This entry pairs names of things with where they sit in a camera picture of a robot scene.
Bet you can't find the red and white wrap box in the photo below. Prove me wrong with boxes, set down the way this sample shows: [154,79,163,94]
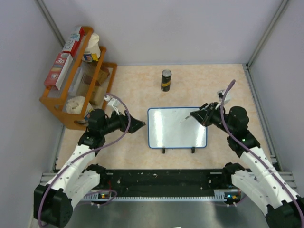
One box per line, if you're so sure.
[62,26,85,57]

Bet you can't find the red and white foil box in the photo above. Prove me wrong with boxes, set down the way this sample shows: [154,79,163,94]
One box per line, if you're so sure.
[44,52,73,90]

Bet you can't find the brown wrapped soap block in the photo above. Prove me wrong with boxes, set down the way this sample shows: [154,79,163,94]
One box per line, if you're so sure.
[98,66,110,84]

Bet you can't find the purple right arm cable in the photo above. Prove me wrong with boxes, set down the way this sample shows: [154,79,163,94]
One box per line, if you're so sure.
[219,79,304,224]

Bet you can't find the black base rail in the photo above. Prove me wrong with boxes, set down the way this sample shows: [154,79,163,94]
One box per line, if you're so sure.
[93,169,236,198]

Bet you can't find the white bag lower shelf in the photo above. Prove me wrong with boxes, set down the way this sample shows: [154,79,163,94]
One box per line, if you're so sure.
[66,96,93,124]

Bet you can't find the tan wrapped soap block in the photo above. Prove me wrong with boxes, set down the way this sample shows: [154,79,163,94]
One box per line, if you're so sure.
[90,86,105,105]

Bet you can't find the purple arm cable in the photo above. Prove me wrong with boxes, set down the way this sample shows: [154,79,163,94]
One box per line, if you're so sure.
[38,94,131,226]
[219,79,304,224]

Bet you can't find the grey slotted cable duct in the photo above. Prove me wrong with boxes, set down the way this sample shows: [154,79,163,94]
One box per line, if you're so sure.
[81,190,241,204]

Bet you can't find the white bag with cartoon label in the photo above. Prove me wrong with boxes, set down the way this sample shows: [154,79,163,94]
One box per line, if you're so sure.
[82,33,101,62]

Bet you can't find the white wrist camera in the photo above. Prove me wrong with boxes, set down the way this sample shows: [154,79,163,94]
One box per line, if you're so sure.
[104,95,121,114]
[217,90,231,105]

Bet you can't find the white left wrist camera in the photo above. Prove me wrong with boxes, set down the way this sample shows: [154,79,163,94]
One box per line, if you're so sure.
[104,95,121,114]

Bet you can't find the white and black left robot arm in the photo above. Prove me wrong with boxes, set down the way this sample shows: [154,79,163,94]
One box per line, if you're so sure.
[34,109,145,228]

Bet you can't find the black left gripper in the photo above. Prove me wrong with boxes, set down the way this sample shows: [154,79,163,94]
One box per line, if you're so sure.
[100,107,145,135]

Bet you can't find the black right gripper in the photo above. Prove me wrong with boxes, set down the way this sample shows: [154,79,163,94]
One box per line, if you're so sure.
[191,102,235,135]

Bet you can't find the blue framed whiteboard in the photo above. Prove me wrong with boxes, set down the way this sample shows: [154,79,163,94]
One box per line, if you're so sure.
[147,107,208,149]

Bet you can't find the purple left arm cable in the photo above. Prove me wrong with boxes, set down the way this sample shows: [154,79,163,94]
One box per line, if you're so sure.
[38,94,131,226]

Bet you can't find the clear plastic sheet pack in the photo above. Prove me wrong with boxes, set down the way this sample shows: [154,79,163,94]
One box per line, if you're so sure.
[68,67,94,96]

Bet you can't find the black Schweppes can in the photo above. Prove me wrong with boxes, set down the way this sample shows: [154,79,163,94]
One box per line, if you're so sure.
[161,69,172,92]

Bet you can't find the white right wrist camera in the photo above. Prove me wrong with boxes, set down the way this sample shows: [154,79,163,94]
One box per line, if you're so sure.
[217,90,231,105]

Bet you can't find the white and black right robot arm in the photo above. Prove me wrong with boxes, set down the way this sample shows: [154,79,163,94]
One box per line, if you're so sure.
[190,102,304,228]

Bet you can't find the orange wooden shelf rack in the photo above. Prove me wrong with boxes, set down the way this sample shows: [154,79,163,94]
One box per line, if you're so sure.
[39,26,117,130]

